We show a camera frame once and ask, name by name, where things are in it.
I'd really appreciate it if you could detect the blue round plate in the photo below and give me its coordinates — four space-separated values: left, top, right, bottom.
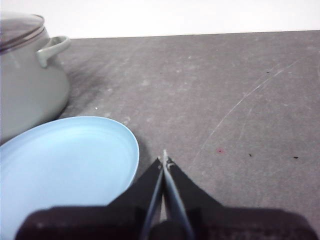
0 115 140 240

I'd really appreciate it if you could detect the glass lid with green knob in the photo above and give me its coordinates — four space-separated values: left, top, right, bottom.
0 14 47 53

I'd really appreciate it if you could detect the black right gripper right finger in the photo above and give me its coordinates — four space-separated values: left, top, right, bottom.
162 149 316 240

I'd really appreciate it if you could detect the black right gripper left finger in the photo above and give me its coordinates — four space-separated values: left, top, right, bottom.
14 156 165 240

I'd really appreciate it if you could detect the pale green electric steamer pot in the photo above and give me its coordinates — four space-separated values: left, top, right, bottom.
0 14 72 145

